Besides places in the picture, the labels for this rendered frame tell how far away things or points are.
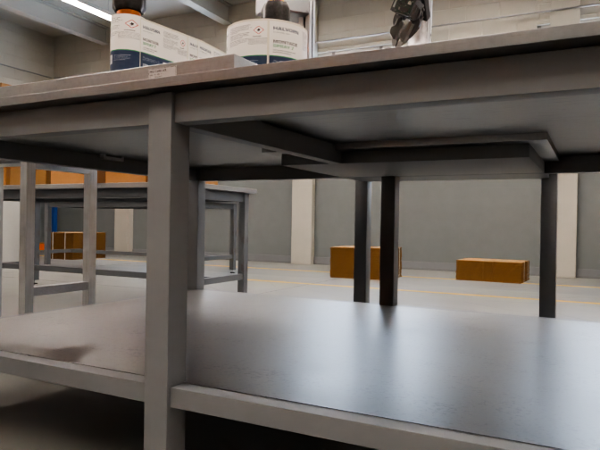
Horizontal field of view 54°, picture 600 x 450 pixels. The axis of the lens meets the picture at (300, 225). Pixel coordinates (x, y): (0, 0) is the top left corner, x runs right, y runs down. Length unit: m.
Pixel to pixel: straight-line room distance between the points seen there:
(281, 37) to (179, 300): 0.65
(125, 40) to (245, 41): 0.32
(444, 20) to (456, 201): 2.20
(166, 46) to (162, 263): 0.68
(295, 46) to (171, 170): 0.46
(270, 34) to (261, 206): 6.97
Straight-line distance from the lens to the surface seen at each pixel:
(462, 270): 6.23
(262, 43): 1.43
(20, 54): 11.00
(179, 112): 1.21
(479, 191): 7.30
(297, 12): 2.20
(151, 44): 1.63
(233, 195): 3.93
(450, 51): 0.94
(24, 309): 2.58
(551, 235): 2.56
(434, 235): 7.40
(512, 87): 0.95
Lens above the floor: 0.55
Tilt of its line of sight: level
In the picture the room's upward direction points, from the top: 1 degrees clockwise
